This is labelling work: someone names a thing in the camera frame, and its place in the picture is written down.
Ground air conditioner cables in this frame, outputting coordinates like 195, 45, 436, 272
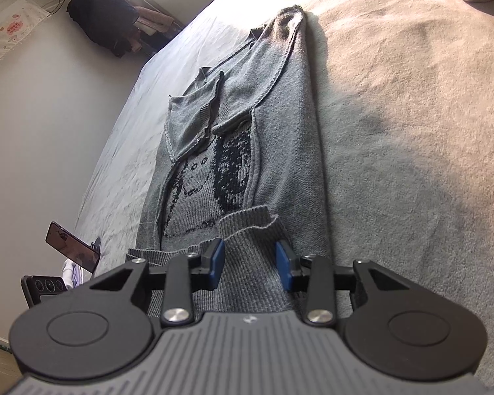
41, 0, 69, 14

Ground folded white garment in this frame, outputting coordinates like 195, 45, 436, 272
62, 259, 81, 291

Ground smartphone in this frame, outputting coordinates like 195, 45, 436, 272
45, 221, 96, 273

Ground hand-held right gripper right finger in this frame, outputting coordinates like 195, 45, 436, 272
274, 241, 400, 327

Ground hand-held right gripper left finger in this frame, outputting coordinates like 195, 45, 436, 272
90, 238, 226, 330

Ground dark hanging coat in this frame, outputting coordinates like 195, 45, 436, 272
67, 0, 141, 58

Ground air conditioner with cloth cover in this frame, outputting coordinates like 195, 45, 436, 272
0, 0, 52, 60

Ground grey knit sweater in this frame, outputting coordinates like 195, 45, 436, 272
125, 5, 332, 317

